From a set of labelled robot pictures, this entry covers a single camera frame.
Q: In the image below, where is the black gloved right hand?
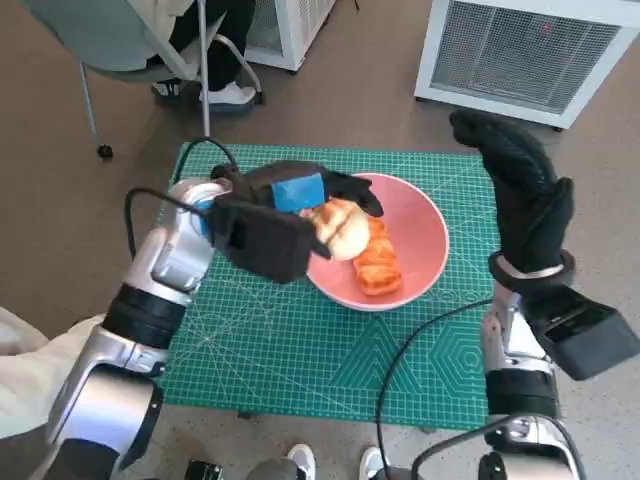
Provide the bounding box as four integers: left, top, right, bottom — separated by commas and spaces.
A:
449, 109, 575, 274

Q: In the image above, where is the black left hand blue tape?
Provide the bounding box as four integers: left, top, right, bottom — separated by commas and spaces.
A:
209, 159, 386, 220

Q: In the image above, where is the round bread bun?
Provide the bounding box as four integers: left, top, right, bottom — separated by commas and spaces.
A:
309, 197, 371, 261

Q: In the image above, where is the pink bowl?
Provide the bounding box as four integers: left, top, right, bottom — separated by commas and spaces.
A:
304, 172, 450, 312

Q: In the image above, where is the long orange bread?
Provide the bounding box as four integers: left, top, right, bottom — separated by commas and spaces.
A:
352, 217, 403, 297

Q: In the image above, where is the large white air unit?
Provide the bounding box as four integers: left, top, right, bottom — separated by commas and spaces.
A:
414, 0, 640, 132

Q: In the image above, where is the small white air unit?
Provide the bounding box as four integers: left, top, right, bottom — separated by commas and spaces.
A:
244, 0, 341, 72

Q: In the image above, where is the green cutting mat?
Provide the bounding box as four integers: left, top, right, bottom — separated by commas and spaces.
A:
158, 143, 501, 430

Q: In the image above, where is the grey chair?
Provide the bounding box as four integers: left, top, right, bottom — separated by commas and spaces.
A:
24, 0, 264, 160

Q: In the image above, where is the white shoe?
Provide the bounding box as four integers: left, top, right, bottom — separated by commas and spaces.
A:
285, 443, 316, 480
359, 447, 386, 480

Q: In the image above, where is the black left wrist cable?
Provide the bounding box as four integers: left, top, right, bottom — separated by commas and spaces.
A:
179, 137, 240, 174

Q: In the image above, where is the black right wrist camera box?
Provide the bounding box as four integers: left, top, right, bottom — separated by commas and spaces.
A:
524, 284, 640, 381

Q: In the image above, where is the long black cable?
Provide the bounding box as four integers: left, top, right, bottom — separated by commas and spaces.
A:
373, 298, 494, 480

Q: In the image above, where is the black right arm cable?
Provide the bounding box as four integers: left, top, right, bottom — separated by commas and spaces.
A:
410, 414, 599, 480

